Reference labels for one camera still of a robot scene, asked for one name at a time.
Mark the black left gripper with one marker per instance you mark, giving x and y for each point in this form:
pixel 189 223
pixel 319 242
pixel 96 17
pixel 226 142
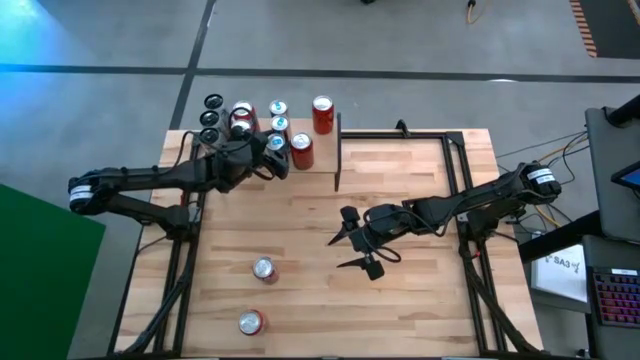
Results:
pixel 242 162

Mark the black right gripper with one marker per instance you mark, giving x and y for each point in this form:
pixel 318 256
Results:
pixel 385 227

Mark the silver Red Bull can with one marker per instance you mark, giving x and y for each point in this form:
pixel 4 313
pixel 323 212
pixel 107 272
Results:
pixel 275 142
pixel 278 107

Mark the blue Red Bull can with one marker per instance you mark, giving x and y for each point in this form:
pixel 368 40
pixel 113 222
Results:
pixel 280 122

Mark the Celsius Peach Vibe can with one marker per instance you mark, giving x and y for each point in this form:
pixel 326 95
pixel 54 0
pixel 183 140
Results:
pixel 209 118

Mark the red soda can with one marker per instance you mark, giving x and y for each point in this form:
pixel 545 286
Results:
pixel 252 323
pixel 302 150

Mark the white slim energy drink can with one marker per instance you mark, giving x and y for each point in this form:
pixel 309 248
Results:
pixel 213 101

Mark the red Coca-Cola can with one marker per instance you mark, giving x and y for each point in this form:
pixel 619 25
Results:
pixel 323 117

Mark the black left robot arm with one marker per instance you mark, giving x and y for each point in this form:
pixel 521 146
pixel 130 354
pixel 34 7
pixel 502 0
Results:
pixel 150 177

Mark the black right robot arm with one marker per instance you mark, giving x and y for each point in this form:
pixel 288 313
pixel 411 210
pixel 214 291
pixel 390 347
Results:
pixel 475 197

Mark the wooden shelf with black legs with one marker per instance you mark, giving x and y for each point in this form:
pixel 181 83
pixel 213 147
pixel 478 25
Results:
pixel 322 155

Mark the Star Wars Coca-Cola can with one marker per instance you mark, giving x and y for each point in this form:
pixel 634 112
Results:
pixel 265 271

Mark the small red tag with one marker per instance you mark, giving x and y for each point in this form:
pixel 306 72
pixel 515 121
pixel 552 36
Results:
pixel 475 253

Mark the black desk edge bar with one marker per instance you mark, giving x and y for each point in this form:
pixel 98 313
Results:
pixel 560 237

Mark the white SA3 sign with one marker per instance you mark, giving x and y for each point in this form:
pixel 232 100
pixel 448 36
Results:
pixel 560 275

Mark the green floor mat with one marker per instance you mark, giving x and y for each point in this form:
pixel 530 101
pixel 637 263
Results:
pixel 40 280

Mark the backlit keyboard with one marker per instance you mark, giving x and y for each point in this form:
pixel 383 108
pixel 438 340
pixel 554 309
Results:
pixel 617 300

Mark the tablet with blue screen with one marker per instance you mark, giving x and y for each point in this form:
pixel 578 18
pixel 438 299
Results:
pixel 631 177

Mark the black mat with orange stripes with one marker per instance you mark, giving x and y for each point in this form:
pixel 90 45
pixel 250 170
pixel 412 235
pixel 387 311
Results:
pixel 615 30

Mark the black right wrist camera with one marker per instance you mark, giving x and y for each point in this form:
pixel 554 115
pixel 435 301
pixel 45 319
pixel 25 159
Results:
pixel 375 271

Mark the silver mounting bracket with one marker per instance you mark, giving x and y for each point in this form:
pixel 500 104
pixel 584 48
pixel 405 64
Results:
pixel 462 217

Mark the black aluminium table frame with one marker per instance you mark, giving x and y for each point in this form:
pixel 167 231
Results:
pixel 430 135

